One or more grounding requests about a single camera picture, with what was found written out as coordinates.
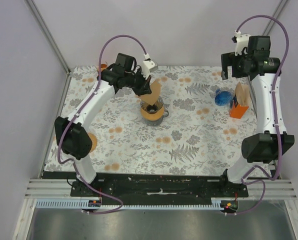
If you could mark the blue cable duct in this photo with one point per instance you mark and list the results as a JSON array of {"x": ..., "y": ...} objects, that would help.
[{"x": 95, "y": 204}]

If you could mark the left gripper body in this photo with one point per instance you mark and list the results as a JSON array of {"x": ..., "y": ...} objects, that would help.
[{"x": 137, "y": 81}]

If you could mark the brown paper coffee filter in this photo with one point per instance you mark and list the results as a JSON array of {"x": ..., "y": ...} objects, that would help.
[{"x": 154, "y": 95}]

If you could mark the glass coffee server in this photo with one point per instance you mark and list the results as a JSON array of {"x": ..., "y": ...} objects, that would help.
[{"x": 156, "y": 118}]

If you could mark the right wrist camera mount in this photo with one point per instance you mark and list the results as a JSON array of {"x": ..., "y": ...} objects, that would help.
[{"x": 241, "y": 40}]

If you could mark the orange coffee filter box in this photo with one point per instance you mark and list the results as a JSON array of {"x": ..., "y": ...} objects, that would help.
[{"x": 240, "y": 102}]

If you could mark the clear glass dripper cone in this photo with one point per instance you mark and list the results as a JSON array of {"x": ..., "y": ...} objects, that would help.
[{"x": 152, "y": 109}]

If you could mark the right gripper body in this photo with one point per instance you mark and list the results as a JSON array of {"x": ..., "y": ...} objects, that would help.
[{"x": 238, "y": 64}]

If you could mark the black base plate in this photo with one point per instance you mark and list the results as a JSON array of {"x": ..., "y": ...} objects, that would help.
[{"x": 163, "y": 189}]

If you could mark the orange glass dripper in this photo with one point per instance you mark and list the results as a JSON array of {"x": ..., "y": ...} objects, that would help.
[{"x": 102, "y": 66}]

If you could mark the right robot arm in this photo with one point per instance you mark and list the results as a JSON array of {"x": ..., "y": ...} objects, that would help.
[{"x": 251, "y": 58}]

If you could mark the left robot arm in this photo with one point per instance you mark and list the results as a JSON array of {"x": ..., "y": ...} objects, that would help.
[{"x": 72, "y": 131}]

